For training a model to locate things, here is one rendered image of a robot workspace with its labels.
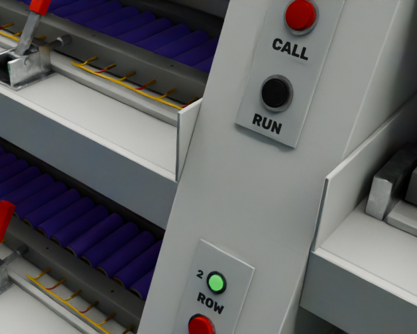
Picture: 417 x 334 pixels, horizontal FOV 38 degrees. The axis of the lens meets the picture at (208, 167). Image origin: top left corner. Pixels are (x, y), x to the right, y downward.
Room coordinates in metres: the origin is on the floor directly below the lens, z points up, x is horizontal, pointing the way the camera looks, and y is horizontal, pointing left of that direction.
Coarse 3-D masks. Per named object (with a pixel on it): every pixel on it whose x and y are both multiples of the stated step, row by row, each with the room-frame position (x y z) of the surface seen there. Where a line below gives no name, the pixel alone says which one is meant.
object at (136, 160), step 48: (192, 0) 0.57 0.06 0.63; (0, 48) 0.52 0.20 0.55; (0, 96) 0.45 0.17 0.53; (48, 96) 0.45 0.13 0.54; (96, 96) 0.45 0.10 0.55; (144, 96) 0.46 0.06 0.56; (48, 144) 0.43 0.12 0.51; (96, 144) 0.40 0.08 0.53; (144, 144) 0.40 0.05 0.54; (144, 192) 0.38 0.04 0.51
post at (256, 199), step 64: (256, 0) 0.35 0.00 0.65; (384, 0) 0.32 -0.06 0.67; (384, 64) 0.32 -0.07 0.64; (320, 128) 0.32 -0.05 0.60; (192, 192) 0.35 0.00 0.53; (256, 192) 0.33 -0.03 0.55; (320, 192) 0.32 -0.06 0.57; (192, 256) 0.35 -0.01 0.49; (256, 256) 0.33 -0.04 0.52; (256, 320) 0.32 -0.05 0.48; (320, 320) 0.38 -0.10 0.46
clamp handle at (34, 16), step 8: (32, 0) 0.47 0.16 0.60; (40, 0) 0.47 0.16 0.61; (48, 0) 0.47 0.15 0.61; (32, 8) 0.47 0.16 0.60; (40, 8) 0.47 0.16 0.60; (32, 16) 0.47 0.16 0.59; (40, 16) 0.47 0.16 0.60; (32, 24) 0.47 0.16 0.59; (24, 32) 0.47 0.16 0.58; (32, 32) 0.46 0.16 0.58; (24, 40) 0.46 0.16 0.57; (16, 48) 0.46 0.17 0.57; (24, 48) 0.46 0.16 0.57
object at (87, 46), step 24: (0, 0) 0.55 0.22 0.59; (0, 24) 0.55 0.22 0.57; (24, 24) 0.53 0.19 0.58; (48, 24) 0.51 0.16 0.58; (72, 24) 0.52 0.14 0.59; (72, 48) 0.51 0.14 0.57; (96, 48) 0.49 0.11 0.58; (120, 48) 0.48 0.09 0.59; (96, 72) 0.47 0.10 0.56; (120, 72) 0.48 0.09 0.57; (144, 72) 0.47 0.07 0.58; (168, 72) 0.45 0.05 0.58; (192, 72) 0.45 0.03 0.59; (168, 96) 0.46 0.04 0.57; (192, 96) 0.45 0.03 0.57
